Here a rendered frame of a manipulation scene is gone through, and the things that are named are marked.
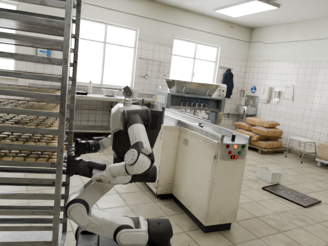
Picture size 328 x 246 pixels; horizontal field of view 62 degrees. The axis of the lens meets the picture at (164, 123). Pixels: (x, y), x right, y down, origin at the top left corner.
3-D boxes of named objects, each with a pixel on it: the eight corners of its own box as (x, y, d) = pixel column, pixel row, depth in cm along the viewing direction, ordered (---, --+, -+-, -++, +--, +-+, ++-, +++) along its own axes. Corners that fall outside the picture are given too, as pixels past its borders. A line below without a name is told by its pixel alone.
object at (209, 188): (170, 200, 302) (180, 120, 289) (197, 198, 316) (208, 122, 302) (203, 235, 238) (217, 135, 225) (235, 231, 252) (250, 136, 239)
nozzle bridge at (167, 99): (152, 119, 311) (155, 90, 306) (206, 122, 340) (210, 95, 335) (163, 125, 281) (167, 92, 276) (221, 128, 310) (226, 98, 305)
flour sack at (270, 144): (264, 149, 581) (265, 142, 579) (248, 144, 616) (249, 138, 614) (284, 148, 621) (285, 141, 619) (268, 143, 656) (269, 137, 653)
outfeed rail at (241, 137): (160, 111, 416) (161, 106, 415) (162, 111, 417) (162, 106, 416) (248, 143, 235) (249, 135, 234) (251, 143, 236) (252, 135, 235)
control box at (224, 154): (219, 158, 231) (221, 142, 229) (242, 157, 240) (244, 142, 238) (221, 159, 227) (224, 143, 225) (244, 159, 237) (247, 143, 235)
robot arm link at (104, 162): (96, 164, 153) (114, 168, 149) (86, 180, 146) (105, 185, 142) (90, 152, 145) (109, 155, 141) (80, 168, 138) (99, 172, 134)
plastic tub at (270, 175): (280, 182, 408) (282, 172, 406) (270, 183, 398) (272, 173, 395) (265, 175, 434) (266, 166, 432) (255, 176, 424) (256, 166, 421)
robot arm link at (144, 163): (121, 180, 139) (150, 177, 128) (106, 174, 132) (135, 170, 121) (125, 160, 144) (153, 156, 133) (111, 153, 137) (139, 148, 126)
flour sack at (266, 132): (265, 136, 577) (266, 129, 575) (249, 132, 611) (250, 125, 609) (284, 136, 618) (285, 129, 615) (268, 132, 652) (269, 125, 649)
